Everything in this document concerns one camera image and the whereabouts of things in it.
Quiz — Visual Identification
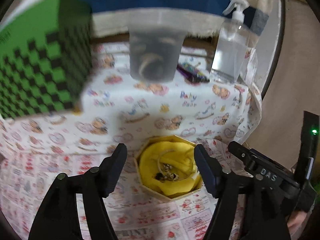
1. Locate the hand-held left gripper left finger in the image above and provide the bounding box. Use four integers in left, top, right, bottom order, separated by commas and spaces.
28, 143, 128, 240

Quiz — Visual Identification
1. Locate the person's right hand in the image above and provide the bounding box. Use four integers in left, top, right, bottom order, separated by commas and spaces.
287, 209, 310, 234

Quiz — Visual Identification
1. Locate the clear spray bottle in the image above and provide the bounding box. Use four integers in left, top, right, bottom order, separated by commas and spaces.
209, 0, 258, 83

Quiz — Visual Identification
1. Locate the strawberry print cloth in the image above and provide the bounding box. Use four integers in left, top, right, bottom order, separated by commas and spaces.
0, 140, 253, 240

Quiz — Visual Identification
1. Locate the wooden shelf unit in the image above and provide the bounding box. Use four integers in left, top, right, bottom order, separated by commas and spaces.
260, 0, 320, 160

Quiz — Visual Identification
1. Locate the yellow cloth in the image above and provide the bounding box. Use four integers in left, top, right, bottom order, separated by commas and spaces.
139, 141, 202, 197

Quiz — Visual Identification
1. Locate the silver bangle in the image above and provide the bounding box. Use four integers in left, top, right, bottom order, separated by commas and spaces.
157, 149, 198, 181

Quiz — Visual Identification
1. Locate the clear plastic container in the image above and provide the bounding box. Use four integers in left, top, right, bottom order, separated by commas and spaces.
127, 10, 187, 82

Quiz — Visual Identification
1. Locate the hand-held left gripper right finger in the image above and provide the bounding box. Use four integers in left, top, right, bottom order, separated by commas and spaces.
194, 144, 292, 240

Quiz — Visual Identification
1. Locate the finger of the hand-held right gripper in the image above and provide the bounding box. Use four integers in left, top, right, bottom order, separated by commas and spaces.
228, 141, 272, 180

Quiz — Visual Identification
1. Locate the dark pen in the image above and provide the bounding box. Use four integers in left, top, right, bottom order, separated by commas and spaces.
177, 60, 210, 84

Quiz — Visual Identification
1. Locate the bear print cloth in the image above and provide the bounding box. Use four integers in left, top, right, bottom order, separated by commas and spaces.
0, 41, 263, 155

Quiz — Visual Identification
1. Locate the green checkered box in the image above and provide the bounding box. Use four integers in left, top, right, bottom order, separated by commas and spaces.
0, 0, 93, 120

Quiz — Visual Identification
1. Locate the octagonal cardboard box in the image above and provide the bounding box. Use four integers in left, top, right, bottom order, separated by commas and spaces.
134, 135, 202, 201

